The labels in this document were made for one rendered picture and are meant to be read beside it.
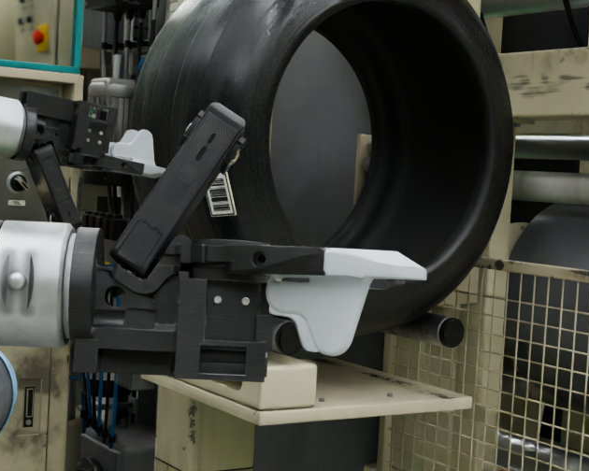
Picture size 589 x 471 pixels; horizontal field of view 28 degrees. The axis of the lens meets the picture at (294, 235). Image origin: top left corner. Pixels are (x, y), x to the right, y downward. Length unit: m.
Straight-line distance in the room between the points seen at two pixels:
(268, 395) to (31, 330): 0.88
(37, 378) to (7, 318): 1.40
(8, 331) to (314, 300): 0.18
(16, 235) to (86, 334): 0.07
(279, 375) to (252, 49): 0.43
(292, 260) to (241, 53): 0.89
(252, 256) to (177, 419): 1.33
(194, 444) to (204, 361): 1.26
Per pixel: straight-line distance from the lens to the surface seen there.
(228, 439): 1.97
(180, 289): 0.67
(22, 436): 2.10
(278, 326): 1.55
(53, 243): 0.69
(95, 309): 0.70
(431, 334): 1.73
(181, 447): 1.96
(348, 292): 0.65
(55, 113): 1.49
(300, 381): 1.57
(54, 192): 1.49
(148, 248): 0.69
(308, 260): 0.65
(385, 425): 2.17
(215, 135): 0.70
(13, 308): 0.68
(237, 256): 0.66
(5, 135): 1.45
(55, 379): 2.10
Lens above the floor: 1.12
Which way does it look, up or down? 3 degrees down
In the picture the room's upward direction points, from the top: 3 degrees clockwise
